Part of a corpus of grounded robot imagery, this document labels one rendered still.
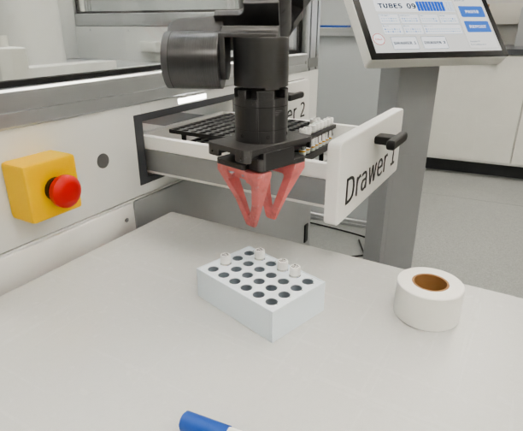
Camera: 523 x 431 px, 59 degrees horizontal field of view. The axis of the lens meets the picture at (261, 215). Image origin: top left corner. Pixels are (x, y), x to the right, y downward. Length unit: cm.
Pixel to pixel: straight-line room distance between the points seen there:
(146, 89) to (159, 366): 45
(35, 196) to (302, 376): 37
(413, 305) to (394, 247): 137
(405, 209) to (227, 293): 139
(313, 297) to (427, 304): 12
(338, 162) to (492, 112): 318
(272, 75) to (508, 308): 37
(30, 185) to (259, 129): 28
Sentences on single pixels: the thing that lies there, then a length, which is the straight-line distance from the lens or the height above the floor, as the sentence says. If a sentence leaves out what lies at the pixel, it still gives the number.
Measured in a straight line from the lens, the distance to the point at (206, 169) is 70.
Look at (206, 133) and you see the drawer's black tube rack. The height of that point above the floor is 90.
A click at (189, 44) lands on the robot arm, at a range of 49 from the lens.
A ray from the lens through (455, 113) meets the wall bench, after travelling 372.
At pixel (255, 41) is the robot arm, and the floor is 104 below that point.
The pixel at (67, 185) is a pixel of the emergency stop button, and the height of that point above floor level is 88.
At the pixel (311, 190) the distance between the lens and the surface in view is 62.
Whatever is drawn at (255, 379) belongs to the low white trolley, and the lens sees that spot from 45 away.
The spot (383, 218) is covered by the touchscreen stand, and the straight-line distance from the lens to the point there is 180.
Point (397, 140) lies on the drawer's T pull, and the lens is 68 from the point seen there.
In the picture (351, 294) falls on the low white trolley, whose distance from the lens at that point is 57.
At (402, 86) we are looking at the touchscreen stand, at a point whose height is 86.
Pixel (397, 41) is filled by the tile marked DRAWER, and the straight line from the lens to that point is 157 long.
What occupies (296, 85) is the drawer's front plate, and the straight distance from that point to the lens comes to 117.
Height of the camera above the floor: 106
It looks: 23 degrees down
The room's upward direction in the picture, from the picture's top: straight up
